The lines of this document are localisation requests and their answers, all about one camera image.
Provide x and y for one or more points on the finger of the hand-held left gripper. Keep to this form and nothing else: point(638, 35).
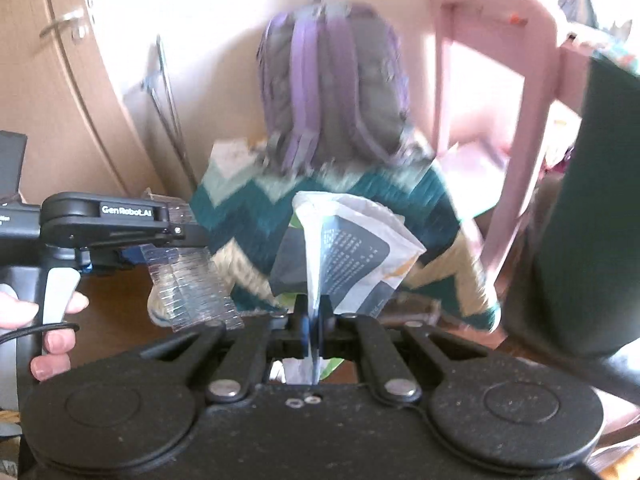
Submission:
point(150, 237)
point(115, 262)

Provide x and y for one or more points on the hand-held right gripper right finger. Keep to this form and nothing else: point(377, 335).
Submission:
point(325, 321)

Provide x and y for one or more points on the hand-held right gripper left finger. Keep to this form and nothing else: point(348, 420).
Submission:
point(301, 321)

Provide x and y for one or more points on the clear plastic wrapper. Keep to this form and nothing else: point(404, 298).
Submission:
point(195, 285)

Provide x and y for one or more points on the white printed plastic bag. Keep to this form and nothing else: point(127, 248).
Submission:
point(350, 245)

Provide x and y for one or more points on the dark green waste bin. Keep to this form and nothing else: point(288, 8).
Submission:
point(585, 220)

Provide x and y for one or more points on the person's left hand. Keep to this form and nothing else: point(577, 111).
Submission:
point(15, 310)

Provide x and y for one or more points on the teal zigzag quilt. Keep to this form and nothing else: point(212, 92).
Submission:
point(240, 215)

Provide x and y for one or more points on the white paper sheet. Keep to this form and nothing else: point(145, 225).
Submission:
point(232, 160)

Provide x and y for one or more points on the wooden door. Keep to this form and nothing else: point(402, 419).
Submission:
point(55, 110)

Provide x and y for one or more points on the folded metal stand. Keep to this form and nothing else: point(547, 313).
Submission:
point(170, 110)

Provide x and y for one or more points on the stack of white papers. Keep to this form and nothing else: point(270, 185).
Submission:
point(475, 170)

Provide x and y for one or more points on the purple grey backpack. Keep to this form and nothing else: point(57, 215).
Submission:
point(335, 85)

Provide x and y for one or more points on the wooden chair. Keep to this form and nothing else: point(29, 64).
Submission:
point(600, 370)

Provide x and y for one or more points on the pink desk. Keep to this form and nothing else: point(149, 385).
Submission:
point(530, 85)

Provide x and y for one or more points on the grey pencil case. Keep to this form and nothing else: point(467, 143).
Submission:
point(577, 5)

